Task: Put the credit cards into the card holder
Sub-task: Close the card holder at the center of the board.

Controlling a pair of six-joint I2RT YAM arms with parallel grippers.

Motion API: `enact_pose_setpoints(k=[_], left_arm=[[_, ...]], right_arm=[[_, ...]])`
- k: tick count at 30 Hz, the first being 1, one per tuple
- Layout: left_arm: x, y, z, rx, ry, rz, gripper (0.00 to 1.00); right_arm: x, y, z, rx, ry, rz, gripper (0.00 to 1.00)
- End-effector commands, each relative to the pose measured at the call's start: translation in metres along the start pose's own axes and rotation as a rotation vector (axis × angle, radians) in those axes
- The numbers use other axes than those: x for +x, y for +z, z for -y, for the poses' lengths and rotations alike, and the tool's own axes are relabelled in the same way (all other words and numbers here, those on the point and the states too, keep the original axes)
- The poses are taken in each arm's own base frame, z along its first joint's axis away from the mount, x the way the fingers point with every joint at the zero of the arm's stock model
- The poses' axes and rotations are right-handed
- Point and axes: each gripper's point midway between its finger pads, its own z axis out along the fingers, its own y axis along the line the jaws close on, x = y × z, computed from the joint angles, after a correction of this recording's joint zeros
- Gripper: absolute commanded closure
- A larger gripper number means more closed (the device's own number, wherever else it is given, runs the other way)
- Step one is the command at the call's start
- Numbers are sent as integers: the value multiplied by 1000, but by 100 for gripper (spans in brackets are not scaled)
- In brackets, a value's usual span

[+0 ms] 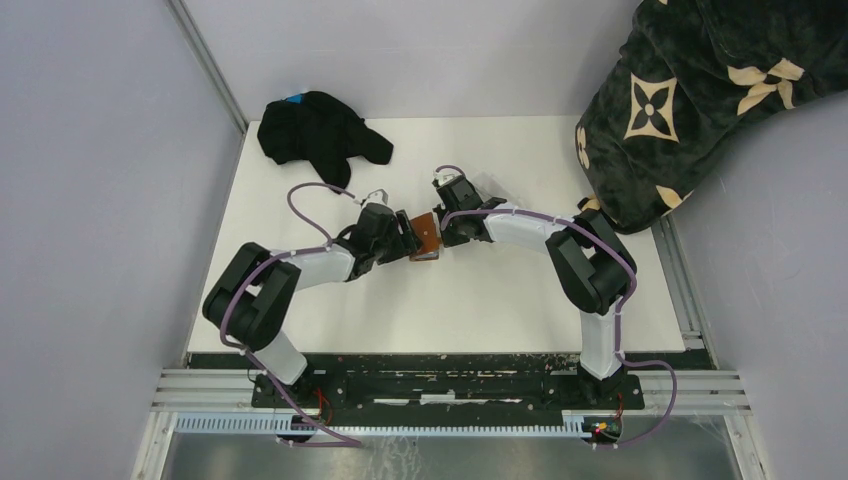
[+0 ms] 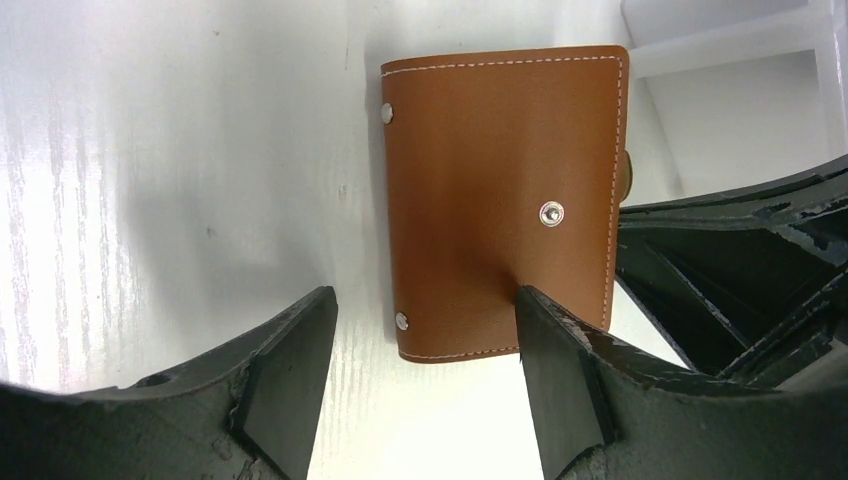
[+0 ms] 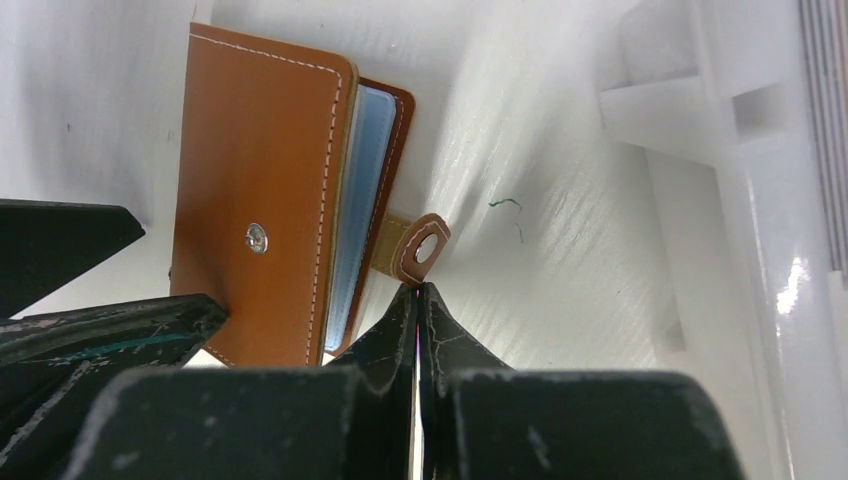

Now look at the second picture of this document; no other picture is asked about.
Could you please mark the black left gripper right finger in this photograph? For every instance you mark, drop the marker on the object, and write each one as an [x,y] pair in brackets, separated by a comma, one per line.
[605,409]

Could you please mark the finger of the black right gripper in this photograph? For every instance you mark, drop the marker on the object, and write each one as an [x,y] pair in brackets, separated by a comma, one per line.
[753,293]
[801,197]

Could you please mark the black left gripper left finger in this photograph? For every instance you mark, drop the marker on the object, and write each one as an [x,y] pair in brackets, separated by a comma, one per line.
[247,409]

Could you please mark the brown leather card holder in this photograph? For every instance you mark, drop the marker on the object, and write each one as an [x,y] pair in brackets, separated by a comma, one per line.
[503,169]

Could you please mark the clear acrylic card box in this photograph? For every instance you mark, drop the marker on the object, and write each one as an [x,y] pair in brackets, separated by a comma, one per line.
[745,91]

